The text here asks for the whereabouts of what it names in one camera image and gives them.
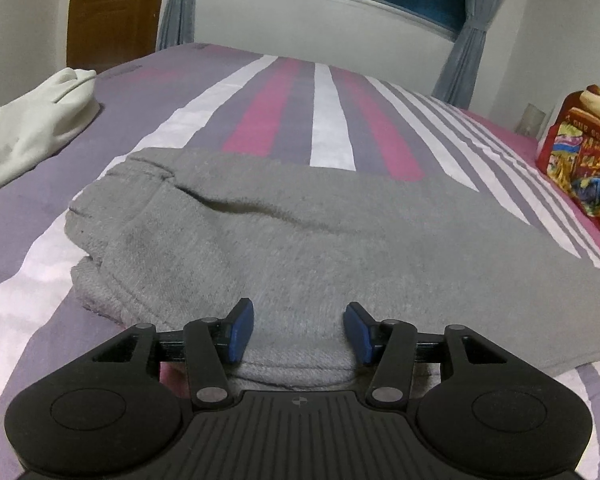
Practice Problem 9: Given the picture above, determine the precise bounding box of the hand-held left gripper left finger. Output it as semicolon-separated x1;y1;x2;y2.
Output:
87;298;256;411

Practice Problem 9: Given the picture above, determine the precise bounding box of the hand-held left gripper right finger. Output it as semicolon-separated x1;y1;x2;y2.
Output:
343;302;513;408

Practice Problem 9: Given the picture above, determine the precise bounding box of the grey sweatshirt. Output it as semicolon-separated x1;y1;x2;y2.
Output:
64;146;600;394

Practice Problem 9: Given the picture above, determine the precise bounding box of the striped pink and purple bed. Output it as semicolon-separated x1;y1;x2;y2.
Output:
0;42;600;480

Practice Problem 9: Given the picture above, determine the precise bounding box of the pale grey bin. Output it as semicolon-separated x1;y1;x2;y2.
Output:
517;103;549;137

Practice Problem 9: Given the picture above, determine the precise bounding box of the white cloth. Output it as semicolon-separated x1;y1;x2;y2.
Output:
0;67;102;202

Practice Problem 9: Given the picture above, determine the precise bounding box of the grey curtain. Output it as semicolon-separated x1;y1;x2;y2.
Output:
157;0;197;52
432;0;496;110

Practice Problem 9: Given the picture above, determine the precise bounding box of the wooden door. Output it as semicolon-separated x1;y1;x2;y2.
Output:
66;0;171;74

